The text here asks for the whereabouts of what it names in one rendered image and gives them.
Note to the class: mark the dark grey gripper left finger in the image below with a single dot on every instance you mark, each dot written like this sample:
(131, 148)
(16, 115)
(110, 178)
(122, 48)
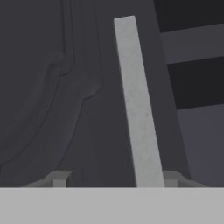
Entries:
(59, 178)

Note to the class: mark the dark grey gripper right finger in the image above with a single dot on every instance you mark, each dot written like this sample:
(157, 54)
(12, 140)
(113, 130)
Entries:
(172, 178)

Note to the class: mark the dark grey panelled cabinet door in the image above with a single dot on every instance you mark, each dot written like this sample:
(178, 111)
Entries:
(73, 116)

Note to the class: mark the dark grey banded cabinet unit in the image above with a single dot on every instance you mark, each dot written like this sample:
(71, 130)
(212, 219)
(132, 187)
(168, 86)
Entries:
(198, 87)

